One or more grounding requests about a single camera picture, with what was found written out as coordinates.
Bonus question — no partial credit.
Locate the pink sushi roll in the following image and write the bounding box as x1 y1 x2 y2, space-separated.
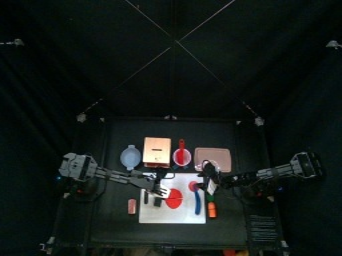
127 198 137 216

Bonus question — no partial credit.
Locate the thin grey brace cord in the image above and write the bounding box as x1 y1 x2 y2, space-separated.
79 0 236 116
123 0 262 120

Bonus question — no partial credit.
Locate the red round toy slice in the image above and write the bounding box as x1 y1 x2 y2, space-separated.
164 188 184 210

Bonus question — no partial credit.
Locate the orange toy carrot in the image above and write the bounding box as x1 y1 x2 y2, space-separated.
207 201 218 219

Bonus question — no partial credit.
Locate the red measuring cup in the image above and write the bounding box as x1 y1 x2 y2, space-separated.
171 138 194 167

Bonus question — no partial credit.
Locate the white rectangular mat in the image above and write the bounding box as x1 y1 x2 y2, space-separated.
137 172 208 225

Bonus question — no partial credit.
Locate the clear pink ring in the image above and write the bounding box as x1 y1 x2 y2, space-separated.
200 159 222 172

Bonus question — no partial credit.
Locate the white printed label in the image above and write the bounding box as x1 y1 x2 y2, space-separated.
248 214 278 242

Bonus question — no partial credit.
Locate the light blue oval lid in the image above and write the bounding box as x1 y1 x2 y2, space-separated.
119 144 143 172

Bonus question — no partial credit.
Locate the copper coloured box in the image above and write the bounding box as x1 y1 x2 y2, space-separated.
141 136 172 169

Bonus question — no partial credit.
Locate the pink brown square tray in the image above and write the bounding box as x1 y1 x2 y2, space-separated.
192 147 234 174

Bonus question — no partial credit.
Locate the blue spoon with red bowl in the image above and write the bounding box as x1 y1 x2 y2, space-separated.
187 180 203 216

